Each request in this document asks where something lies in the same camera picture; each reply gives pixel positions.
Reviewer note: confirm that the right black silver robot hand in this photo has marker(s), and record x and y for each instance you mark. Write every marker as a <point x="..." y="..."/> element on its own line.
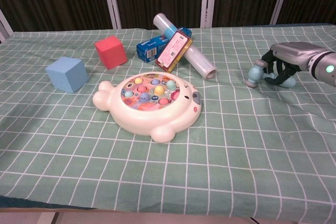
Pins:
<point x="294" y="53"/>

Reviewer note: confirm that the light blue toy dumbbell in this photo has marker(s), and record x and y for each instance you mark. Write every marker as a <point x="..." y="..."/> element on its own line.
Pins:
<point x="254" y="73"/>

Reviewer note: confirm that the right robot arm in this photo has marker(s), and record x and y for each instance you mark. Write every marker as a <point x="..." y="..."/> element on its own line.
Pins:
<point x="323" y="69"/>

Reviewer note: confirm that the white whack-a-mole toy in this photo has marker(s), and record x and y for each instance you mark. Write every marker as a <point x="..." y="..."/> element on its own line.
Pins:
<point x="147" y="119"/>

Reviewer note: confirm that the clear plastic wrap roll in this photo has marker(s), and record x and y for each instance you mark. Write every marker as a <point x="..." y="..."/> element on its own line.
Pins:
<point x="199" y="60"/>

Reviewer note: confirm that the green checked tablecloth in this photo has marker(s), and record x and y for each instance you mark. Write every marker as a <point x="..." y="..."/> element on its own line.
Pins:
<point x="236" y="142"/>

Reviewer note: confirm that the pink red snack box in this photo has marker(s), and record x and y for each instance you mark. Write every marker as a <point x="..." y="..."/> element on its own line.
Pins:
<point x="173" y="51"/>

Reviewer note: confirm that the blue Oreo cookie box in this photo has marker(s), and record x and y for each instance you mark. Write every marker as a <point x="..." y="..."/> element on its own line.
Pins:
<point x="149" y="49"/>

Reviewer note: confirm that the red foam cube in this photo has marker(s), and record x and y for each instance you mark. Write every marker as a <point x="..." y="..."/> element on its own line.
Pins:
<point x="111" y="53"/>

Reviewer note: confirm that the blue foam cube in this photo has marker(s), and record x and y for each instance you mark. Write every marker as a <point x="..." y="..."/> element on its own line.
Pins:
<point x="65" y="74"/>

